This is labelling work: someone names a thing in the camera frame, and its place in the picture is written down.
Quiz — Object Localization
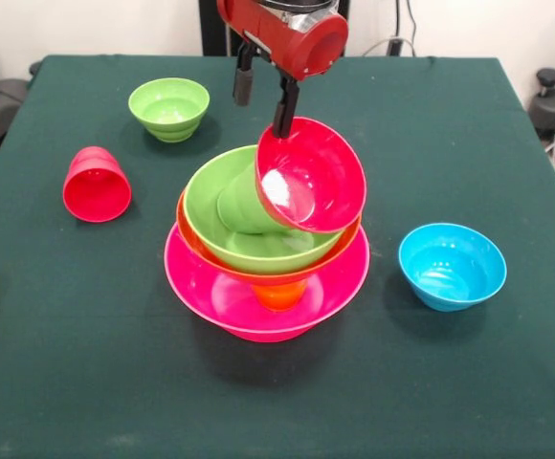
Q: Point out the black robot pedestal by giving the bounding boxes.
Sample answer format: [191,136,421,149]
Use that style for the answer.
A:
[199,0,350,57]

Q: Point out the large green bowl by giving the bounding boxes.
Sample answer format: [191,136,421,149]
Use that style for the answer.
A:
[183,144,350,275]

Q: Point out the small green bowl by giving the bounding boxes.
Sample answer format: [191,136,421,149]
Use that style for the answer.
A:
[127,76,211,143]

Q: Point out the black office chair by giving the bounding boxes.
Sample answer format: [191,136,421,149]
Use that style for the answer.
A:
[0,33,44,154]

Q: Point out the large orange bowl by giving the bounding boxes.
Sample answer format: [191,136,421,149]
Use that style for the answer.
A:
[175,188,363,288]

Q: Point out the large pink bowl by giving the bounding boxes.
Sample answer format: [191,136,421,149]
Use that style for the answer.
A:
[164,222,372,343]

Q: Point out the small red bowl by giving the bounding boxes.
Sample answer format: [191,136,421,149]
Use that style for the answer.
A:
[255,116,368,235]

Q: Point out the black wall cable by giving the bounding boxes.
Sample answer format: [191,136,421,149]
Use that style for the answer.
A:
[404,0,420,42]

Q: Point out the orange cup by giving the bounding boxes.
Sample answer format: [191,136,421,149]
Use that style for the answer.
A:
[251,279,308,312]

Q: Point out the red cup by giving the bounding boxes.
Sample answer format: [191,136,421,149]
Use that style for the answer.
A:
[62,145,133,224]

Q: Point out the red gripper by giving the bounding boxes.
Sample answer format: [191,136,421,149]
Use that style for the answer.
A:
[216,0,350,141]

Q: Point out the green cup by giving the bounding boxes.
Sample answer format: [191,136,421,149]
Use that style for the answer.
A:
[215,160,293,236]

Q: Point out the dark green tablecloth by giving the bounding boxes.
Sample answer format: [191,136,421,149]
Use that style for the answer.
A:
[0,54,555,459]

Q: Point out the small blue bowl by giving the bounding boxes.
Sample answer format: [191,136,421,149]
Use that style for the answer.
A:
[398,223,508,313]

